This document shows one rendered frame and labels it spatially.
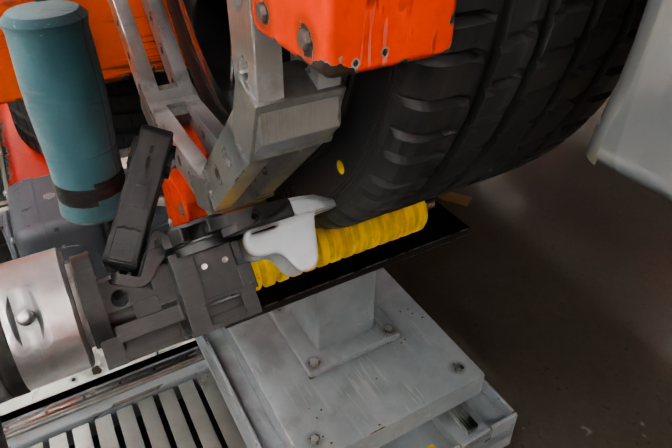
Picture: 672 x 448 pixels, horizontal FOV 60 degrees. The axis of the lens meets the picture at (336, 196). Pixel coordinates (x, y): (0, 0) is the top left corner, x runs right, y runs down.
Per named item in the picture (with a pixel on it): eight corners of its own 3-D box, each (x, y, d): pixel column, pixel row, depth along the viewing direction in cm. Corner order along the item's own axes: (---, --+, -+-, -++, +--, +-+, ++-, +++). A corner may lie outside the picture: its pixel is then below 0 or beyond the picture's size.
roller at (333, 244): (443, 232, 72) (448, 193, 69) (216, 318, 60) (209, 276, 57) (415, 208, 76) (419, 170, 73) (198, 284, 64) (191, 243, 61)
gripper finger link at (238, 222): (285, 226, 49) (184, 259, 45) (277, 206, 49) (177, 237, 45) (301, 214, 45) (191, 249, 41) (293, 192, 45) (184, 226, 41)
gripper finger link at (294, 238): (352, 254, 50) (253, 290, 46) (328, 190, 51) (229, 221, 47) (366, 248, 47) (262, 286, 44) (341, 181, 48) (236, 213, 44)
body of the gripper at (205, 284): (250, 313, 50) (105, 369, 45) (218, 220, 51) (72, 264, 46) (273, 307, 43) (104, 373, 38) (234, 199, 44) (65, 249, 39)
